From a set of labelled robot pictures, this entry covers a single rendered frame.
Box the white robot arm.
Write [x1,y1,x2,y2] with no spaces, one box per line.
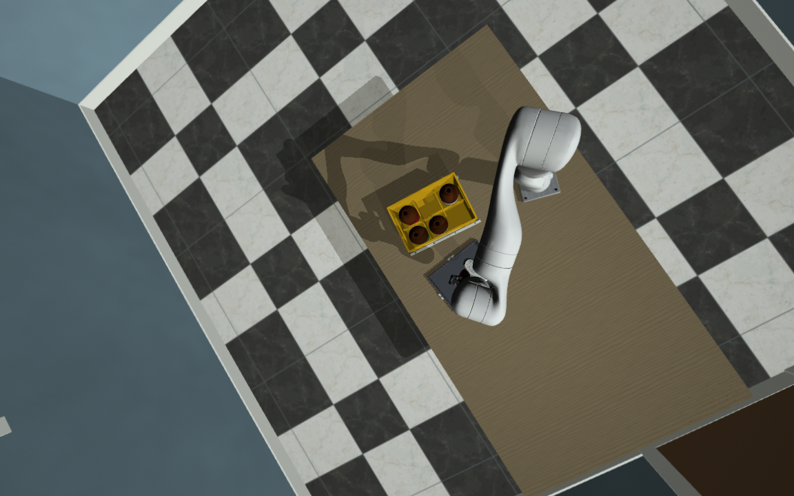
[451,106,581,326]

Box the yellow bottle crate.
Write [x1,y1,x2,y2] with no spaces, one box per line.
[387,175,476,252]

